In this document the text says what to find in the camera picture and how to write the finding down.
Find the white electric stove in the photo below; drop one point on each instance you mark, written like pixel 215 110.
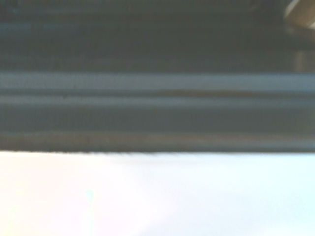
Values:
pixel 147 49

